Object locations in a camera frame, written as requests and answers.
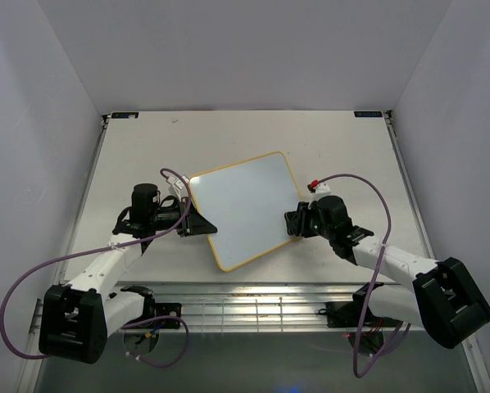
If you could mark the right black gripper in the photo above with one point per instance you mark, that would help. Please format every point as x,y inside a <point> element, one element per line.
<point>297,223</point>

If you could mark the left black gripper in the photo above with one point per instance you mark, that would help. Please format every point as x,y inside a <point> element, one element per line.
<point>197,224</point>

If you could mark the yellow framed whiteboard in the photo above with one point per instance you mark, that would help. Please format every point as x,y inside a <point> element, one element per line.
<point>246,201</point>

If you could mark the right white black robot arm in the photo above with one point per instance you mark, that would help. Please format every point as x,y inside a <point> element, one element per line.
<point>439,296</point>

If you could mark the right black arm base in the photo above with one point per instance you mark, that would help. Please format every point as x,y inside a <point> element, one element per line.
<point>345,314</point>

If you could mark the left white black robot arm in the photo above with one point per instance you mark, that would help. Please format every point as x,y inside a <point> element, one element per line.
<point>80,315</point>

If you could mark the right blue corner label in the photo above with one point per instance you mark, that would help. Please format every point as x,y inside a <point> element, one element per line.
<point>368,114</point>

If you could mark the blue corner label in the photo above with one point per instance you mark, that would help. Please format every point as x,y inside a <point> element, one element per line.
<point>368,114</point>
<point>124,115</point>

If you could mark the left blue corner label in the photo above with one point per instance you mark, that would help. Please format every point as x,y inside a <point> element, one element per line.
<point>124,115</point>

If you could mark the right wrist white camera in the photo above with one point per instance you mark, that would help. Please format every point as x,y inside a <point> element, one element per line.
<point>318,190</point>

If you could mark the wrist white camera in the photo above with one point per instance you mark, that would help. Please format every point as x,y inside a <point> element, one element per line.
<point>177,184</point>
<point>318,190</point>

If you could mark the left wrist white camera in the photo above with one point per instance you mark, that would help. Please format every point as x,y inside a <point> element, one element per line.
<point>177,184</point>

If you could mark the aluminium rail frame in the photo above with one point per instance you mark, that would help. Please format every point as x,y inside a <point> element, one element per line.
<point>246,308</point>

